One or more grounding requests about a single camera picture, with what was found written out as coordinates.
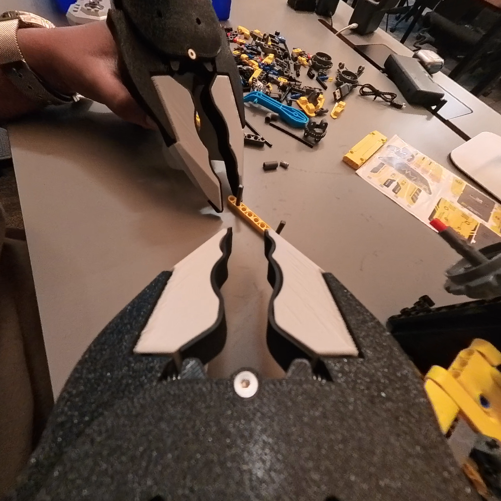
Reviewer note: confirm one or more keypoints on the instruction booklet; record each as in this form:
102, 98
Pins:
430, 184

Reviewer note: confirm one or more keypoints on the dark cloth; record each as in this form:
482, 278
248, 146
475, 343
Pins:
4, 145

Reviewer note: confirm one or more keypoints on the pile of small toy parts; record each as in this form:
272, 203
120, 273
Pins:
274, 58

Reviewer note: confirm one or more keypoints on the grey axle pin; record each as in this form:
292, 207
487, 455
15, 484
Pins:
239, 192
280, 227

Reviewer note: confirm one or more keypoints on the person's left hand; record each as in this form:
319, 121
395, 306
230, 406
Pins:
78, 58

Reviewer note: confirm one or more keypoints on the wristwatch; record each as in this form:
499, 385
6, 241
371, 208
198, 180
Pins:
23, 66

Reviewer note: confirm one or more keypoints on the yellow long toy beam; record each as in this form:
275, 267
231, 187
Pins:
248, 212

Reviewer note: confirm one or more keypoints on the thick black rod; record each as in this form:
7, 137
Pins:
291, 135

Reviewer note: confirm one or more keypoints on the black toy gear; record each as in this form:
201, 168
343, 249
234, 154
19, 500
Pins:
316, 131

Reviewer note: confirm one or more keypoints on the silver computer mouse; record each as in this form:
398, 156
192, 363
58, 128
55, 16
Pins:
429, 59

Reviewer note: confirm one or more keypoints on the yellow rectangular panel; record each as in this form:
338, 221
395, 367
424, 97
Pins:
364, 149

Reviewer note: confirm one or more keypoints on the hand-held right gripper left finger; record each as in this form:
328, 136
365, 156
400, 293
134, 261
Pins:
184, 309

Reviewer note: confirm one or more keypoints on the yellow black toy vehicle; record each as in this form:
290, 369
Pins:
469, 375

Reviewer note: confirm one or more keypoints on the white flat device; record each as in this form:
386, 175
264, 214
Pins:
481, 164

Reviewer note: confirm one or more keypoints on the black office chair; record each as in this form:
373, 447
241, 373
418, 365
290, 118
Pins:
450, 27

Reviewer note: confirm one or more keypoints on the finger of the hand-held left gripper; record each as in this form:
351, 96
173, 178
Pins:
184, 129
231, 113

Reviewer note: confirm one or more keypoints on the black desk device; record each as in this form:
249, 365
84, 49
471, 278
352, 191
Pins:
366, 15

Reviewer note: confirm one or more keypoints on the long grey sleeve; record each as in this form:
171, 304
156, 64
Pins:
271, 165

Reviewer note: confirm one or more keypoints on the grey toy control hub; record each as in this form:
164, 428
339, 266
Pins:
88, 11

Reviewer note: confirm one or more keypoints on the black elbow tube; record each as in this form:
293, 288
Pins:
271, 117

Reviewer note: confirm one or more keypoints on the black rectangular box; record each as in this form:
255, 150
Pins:
415, 78

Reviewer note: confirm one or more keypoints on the blue curved toy part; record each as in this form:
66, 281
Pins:
281, 109

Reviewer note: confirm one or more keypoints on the blue plastic bin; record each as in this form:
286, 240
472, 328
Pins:
222, 8

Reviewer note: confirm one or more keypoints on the thin black rod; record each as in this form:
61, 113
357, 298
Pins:
258, 133

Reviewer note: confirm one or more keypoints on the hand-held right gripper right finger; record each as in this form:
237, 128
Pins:
309, 313

